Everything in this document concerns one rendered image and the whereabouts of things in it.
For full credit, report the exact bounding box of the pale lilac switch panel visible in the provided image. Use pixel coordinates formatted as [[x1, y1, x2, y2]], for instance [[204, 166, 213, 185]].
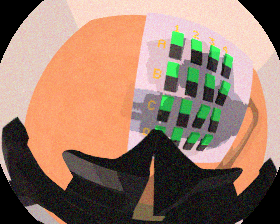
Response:
[[127, 12, 253, 163]]

